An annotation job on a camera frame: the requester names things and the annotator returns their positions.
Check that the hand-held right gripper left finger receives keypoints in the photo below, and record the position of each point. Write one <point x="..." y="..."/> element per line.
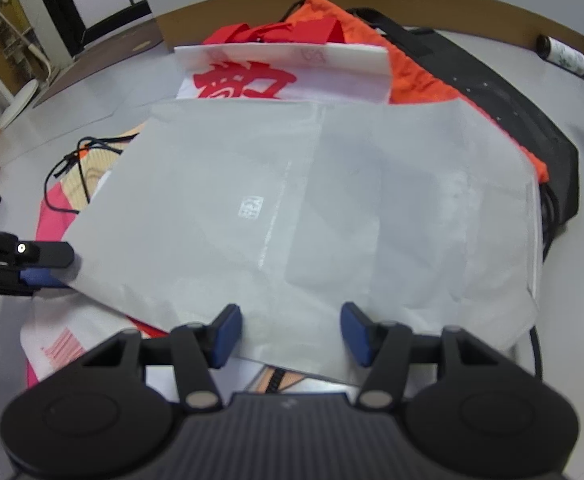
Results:
<point x="227" y="334"/>

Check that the white fan stand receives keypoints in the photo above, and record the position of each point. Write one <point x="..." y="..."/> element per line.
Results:
<point x="19" y="100"/>

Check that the brown floor mat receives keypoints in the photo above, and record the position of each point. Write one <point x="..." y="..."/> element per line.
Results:
<point x="106" y="67"/>

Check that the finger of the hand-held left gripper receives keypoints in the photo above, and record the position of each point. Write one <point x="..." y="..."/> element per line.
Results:
<point x="46" y="255"/>

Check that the black door frame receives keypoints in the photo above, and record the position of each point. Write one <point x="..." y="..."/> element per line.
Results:
<point x="46" y="5"/>

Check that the dark bottle with white label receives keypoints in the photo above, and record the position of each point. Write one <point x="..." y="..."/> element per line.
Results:
<point x="564" y="55"/>

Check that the orange bag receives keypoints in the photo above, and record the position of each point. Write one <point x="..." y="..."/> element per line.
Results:
<point x="417" y="80"/>

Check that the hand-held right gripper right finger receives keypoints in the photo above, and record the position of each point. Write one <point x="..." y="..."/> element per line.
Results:
<point x="354" y="332"/>

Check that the black bag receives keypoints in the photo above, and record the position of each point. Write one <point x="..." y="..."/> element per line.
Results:
<point x="522" y="110"/>

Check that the white bag with pink stripes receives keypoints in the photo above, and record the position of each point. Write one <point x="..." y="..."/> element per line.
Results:
<point x="81" y="325"/>

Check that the grey shopping bag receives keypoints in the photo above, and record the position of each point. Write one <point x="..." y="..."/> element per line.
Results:
<point x="297" y="210"/>

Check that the white bag with red print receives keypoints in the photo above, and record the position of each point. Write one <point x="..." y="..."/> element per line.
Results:
<point x="322" y="80"/>

